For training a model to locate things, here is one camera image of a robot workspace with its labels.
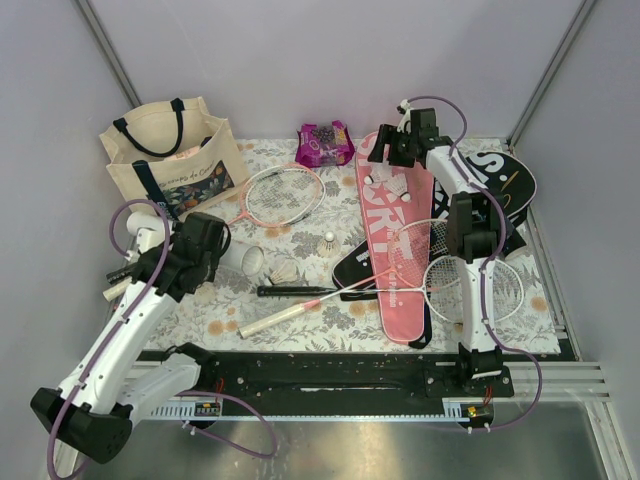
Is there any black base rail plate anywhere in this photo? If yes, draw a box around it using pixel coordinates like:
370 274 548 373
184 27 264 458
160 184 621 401
129 341 515 419

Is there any pink racket cover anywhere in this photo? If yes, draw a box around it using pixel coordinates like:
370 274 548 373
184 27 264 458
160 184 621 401
354 132 434 349

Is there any floral patterned table mat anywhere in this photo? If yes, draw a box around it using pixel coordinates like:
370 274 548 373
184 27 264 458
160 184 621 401
145 140 560 354

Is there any pink frame badminton racket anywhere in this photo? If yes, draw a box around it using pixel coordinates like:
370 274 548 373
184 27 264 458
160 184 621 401
229 164 326 228

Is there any black shuttlecock tube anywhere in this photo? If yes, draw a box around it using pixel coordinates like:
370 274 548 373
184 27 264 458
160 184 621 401
502 221 526 259

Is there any purple snack packet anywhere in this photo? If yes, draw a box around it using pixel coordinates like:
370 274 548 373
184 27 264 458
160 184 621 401
295 120 355 168

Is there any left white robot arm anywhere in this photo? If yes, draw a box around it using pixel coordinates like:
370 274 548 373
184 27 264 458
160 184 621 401
30 213 231 464

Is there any white cable duct strip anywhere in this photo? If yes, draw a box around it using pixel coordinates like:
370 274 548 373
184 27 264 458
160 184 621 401
145 398 479 424

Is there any black racket cover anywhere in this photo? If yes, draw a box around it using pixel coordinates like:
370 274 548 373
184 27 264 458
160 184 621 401
465 151 537 228

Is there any black frame badminton racket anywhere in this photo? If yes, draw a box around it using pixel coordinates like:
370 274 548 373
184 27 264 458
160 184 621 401
106 261 141 285

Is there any beige canvas tote bag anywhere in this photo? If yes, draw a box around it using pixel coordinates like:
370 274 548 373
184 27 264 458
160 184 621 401
99 96 249 220

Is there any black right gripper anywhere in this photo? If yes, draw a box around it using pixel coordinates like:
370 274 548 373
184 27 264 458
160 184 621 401
367 125 417 169

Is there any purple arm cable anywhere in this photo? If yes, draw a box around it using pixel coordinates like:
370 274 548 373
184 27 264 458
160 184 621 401
397 94 544 436
44 199 279 476

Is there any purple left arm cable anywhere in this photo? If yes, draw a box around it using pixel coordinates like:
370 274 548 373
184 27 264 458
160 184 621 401
44 199 279 476

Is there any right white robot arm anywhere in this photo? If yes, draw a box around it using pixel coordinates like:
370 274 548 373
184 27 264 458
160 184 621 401
368 100 508 396

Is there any white feather shuttlecock black band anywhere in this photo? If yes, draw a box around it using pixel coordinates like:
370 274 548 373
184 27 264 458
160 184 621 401
267 260 298 286

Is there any white frame racket black handle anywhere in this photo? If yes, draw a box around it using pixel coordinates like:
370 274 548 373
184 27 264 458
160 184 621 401
257 256 525 322

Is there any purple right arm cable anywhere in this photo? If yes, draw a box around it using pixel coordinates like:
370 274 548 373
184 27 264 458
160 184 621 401
397 94 544 436

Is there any white shuttlecock mid table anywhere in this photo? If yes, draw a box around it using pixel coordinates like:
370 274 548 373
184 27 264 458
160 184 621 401
316 231 340 258

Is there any white shuttlecock tube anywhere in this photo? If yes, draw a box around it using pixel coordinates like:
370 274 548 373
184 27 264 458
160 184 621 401
124 212 265 277

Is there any pink white racket right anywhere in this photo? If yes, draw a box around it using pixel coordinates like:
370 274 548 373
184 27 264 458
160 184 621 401
239 220 448 338

